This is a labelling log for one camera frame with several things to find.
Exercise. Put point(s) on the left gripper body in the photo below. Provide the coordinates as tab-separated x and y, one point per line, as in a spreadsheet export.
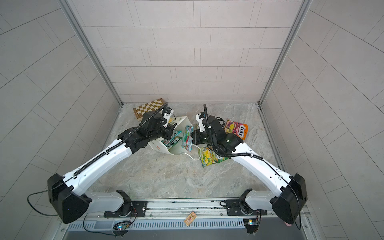
160	132

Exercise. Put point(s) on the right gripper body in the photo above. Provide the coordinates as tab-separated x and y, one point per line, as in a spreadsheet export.
205	137

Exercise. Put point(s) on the teal mint Fox's candy bag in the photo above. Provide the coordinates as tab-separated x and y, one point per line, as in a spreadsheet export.
187	140

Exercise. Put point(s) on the orange Fox's candy bag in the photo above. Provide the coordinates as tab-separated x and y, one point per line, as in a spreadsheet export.
236	128

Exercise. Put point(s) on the white paper bag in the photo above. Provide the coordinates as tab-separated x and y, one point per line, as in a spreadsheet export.
174	145

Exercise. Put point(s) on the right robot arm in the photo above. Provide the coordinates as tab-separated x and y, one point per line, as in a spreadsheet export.
264	174

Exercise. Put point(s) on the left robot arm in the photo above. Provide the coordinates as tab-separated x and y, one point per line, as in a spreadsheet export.
69	194

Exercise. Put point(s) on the green snack packs in bag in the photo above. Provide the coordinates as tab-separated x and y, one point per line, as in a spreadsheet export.
175	138

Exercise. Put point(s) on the wooden chessboard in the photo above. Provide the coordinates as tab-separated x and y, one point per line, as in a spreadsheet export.
148	107

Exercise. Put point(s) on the wooden mousetrap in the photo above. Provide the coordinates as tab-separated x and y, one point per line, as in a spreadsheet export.
190	218

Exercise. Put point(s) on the right circuit board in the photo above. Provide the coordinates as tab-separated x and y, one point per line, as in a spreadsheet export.
251	225

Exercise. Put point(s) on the circuit board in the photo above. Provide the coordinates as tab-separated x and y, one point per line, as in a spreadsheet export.
121	228
251	225

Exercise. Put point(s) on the left circuit board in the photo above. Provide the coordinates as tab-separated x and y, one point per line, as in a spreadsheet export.
121	228

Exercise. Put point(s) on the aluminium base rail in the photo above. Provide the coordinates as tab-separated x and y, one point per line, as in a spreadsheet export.
210	207

